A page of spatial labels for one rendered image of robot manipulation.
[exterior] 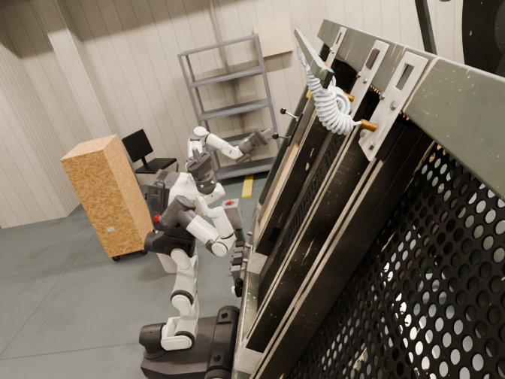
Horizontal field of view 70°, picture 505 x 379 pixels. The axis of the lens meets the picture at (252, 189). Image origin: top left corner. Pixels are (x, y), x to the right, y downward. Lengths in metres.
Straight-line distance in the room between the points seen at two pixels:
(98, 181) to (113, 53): 2.33
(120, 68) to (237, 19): 1.76
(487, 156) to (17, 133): 5.65
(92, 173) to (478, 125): 3.55
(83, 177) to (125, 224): 0.62
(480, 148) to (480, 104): 0.06
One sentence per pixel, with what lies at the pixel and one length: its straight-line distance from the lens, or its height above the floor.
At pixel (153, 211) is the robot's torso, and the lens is 1.97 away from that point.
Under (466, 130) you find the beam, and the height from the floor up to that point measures 1.89.
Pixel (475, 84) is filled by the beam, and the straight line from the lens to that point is 0.53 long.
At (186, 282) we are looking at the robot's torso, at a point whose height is 0.74.
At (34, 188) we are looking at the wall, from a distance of 6.09.
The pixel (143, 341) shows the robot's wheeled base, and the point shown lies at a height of 0.31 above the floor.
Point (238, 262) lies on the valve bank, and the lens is 2.22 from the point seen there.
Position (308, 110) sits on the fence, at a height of 1.53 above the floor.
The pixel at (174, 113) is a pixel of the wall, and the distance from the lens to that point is 5.52.
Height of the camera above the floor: 2.07
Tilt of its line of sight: 26 degrees down
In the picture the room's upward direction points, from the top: 14 degrees counter-clockwise
